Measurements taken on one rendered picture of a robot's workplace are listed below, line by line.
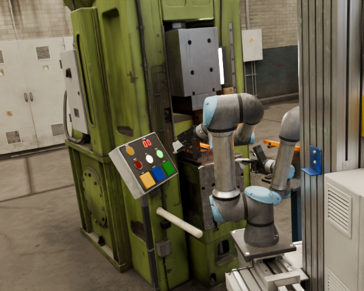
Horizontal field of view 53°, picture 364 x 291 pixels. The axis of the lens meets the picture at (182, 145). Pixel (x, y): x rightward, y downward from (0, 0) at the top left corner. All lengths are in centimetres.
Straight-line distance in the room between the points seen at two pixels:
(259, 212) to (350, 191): 54
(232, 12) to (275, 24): 757
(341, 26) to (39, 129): 675
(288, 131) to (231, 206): 48
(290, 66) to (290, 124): 881
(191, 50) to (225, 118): 99
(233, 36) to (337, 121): 164
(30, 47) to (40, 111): 116
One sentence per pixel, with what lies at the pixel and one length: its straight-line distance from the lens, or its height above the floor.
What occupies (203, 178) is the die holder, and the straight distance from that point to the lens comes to 239.
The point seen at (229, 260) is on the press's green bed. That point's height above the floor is 16.
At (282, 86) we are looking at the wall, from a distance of 1044.
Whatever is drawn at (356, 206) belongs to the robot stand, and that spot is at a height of 119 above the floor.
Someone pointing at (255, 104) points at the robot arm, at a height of 142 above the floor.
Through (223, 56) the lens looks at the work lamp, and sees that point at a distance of 261.
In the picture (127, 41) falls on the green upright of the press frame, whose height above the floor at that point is 173.
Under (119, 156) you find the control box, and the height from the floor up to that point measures 115.
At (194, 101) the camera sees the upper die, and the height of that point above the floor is 132.
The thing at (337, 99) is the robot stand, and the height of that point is 146.
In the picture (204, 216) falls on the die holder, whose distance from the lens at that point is 249.
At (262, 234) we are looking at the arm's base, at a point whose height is 87.
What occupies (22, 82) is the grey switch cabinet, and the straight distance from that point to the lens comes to 744.
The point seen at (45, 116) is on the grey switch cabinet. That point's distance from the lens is 751.
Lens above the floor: 165
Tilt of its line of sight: 15 degrees down
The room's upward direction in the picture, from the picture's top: 6 degrees counter-clockwise
